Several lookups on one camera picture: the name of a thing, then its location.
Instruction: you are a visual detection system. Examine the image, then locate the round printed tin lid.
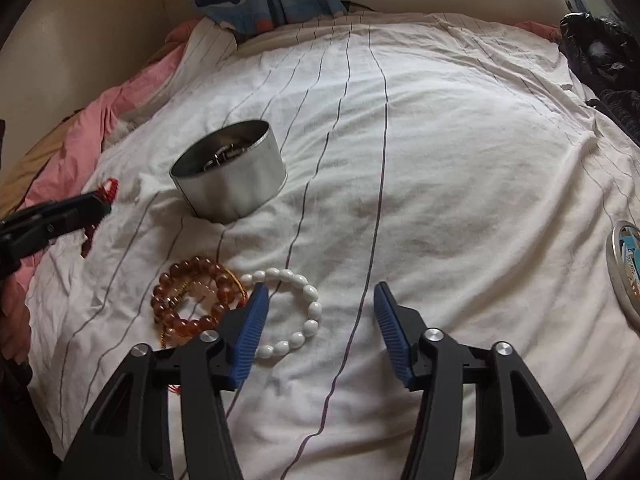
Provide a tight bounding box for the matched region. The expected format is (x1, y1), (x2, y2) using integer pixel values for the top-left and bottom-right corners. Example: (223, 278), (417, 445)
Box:
(606, 220), (640, 333)

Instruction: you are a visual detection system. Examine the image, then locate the amber bead bracelet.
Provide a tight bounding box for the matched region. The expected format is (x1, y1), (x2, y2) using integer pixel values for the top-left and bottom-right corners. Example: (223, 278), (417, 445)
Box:
(150, 256), (248, 348)

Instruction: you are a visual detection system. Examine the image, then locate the round silver metal tin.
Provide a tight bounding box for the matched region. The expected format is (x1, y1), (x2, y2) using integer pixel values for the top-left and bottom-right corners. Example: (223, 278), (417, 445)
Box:
(169, 119), (288, 223)

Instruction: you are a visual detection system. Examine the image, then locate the white bead bracelet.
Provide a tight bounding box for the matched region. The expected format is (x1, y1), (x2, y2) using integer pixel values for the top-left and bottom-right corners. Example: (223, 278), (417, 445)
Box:
(239, 267), (323, 360)

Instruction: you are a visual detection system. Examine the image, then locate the black garment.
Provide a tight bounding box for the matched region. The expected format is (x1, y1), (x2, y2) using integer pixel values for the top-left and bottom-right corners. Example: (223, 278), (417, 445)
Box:
(557, 10), (640, 96)

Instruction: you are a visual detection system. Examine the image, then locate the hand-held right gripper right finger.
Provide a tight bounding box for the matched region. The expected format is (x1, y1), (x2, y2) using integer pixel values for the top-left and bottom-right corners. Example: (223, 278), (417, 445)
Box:
(374, 281), (588, 480)

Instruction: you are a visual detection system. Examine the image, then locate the tan cloth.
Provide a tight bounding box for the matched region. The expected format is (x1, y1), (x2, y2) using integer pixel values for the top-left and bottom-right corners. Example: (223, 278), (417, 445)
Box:
(0, 122), (68, 211)

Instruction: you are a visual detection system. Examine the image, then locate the pink blanket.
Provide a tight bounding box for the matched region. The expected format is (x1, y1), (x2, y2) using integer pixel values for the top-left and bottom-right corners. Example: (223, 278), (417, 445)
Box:
(0, 19), (201, 361)

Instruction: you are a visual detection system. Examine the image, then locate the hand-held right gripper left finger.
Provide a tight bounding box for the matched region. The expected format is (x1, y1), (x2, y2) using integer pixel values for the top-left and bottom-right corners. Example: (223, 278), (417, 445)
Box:
(59, 282), (271, 480)

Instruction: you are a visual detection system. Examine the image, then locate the dark knitted cloth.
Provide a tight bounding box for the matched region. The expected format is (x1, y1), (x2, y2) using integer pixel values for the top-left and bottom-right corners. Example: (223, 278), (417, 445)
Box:
(587, 87), (640, 136)

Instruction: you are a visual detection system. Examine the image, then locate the silver metal bracelet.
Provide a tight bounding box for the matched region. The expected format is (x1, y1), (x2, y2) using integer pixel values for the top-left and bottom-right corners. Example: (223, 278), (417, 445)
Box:
(202, 142), (251, 171)

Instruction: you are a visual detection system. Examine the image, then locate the red cord bracelet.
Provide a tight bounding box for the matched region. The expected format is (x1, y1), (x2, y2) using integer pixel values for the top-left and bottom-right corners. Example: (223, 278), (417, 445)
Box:
(80, 177), (120, 258)

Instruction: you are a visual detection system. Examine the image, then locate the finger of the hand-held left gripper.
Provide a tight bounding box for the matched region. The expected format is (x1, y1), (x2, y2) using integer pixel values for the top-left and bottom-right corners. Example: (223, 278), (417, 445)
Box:
(0, 191), (104, 235)
(10, 202), (112, 257)

